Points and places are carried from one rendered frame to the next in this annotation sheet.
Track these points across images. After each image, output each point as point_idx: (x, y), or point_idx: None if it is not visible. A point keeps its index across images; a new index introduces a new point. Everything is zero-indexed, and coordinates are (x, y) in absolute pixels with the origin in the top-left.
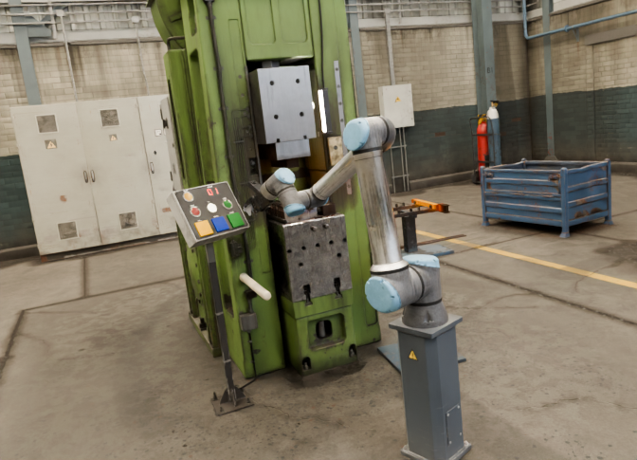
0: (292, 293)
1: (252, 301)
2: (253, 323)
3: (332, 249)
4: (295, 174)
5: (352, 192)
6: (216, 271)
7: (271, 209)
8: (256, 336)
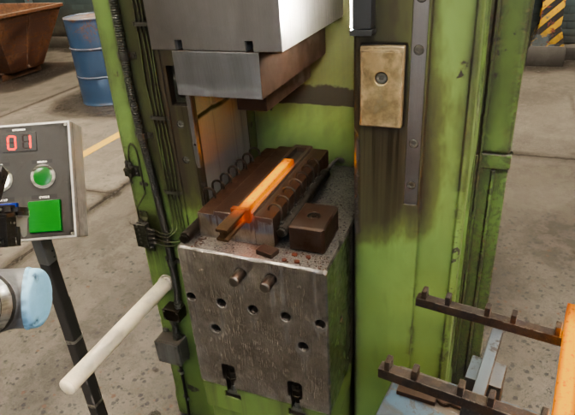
0: (199, 365)
1: (183, 321)
2: (173, 358)
3: (287, 330)
4: None
5: (417, 201)
6: (53, 281)
7: (229, 179)
8: (192, 370)
